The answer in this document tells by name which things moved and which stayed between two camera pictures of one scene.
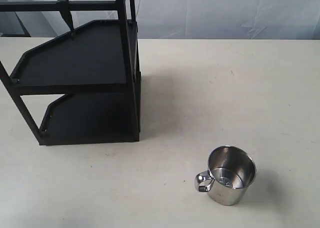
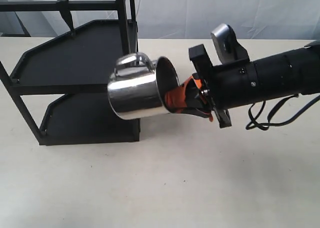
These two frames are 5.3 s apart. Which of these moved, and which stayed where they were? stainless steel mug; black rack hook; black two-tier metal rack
Moved: stainless steel mug
Stayed: black rack hook; black two-tier metal rack
